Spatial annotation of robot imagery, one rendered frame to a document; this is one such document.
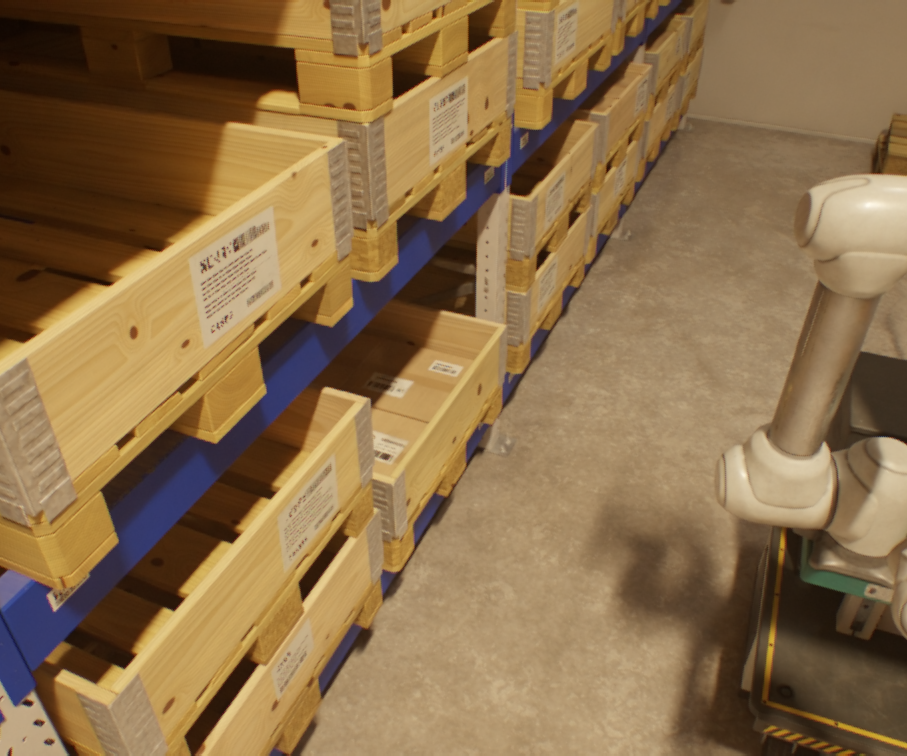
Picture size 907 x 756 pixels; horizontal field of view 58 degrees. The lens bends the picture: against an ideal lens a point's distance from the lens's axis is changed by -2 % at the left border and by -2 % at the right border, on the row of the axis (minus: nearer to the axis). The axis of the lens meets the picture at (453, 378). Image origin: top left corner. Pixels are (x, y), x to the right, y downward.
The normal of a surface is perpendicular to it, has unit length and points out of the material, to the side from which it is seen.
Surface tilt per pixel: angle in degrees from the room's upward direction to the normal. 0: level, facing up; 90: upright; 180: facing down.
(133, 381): 90
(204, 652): 90
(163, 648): 90
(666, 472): 0
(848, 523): 92
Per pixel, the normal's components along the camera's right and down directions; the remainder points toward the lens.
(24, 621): 0.92, 0.23
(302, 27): -0.40, 0.54
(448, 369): 0.00, -0.81
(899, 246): -0.14, 0.70
